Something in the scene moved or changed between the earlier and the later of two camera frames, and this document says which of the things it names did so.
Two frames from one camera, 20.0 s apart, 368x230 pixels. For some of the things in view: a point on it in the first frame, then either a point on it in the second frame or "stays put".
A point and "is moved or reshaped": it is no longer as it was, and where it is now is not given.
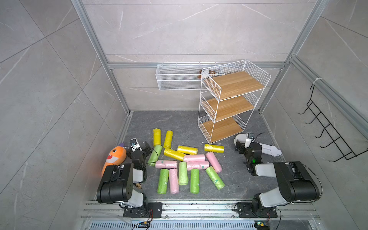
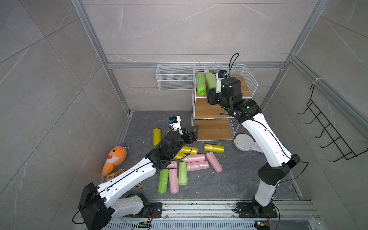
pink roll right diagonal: x=214 y=161 stays put
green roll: x=194 y=183 → x=211 y=79
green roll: x=154 y=155 is moved or reshaped
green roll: x=163 y=181 stays put
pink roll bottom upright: x=174 y=184 stays put
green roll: x=183 y=173 stays put
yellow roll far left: x=157 y=136 stays put
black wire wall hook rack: x=330 y=132 stays put
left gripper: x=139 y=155 → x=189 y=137
